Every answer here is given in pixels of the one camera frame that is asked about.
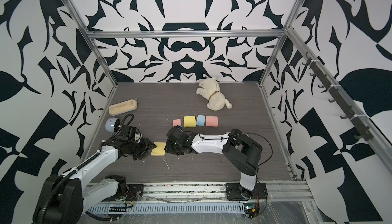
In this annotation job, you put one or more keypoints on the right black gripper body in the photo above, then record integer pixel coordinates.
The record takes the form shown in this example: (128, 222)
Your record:
(172, 148)

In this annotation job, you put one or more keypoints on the yellow memo pad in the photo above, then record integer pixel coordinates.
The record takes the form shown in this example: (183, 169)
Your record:
(189, 121)

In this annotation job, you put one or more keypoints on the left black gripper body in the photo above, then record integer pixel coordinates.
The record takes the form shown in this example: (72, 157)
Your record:
(140, 148)

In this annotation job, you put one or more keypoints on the white plush dog toy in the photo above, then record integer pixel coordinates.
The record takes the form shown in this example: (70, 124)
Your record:
(210, 90)

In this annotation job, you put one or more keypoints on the blue memo pad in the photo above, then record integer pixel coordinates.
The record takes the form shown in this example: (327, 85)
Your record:
(201, 120)

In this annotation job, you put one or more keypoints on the grey round speaker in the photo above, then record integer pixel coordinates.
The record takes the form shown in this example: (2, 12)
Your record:
(112, 125)

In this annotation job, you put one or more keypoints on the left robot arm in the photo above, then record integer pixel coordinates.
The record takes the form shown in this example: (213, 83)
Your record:
(65, 198)

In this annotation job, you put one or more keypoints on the small circuit board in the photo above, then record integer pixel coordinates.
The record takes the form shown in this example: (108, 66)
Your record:
(251, 210)

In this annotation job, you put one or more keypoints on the black wall hook rack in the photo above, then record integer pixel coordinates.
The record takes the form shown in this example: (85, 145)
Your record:
(337, 94)

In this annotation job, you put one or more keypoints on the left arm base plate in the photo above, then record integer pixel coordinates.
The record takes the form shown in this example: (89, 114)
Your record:
(131, 192)

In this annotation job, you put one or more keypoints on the pink memo pad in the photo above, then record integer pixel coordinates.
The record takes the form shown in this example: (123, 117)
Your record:
(211, 121)

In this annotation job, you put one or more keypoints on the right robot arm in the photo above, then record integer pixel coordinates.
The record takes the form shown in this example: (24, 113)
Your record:
(240, 149)

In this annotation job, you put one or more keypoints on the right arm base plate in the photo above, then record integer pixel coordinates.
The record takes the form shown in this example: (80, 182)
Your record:
(234, 192)

